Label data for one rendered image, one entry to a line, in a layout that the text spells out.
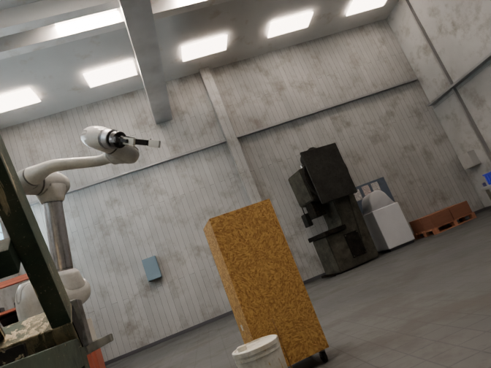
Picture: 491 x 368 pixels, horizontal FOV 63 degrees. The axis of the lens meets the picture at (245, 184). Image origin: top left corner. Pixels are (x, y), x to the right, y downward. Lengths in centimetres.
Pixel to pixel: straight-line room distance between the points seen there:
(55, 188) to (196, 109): 916
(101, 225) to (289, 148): 536
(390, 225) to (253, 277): 782
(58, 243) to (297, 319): 169
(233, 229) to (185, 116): 847
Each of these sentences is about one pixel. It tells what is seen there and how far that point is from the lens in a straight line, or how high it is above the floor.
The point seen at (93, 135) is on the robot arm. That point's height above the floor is 159.
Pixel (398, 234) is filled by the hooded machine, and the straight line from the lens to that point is 1058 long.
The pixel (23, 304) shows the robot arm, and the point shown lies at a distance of 221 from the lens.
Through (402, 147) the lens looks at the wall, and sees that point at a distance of 1228.
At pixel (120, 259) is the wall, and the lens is 1047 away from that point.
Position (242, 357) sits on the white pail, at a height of 35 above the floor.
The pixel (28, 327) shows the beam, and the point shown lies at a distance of 154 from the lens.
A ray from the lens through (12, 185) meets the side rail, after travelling 124.
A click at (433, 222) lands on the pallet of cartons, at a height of 29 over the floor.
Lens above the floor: 79
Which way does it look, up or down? 12 degrees up
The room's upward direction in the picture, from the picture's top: 21 degrees counter-clockwise
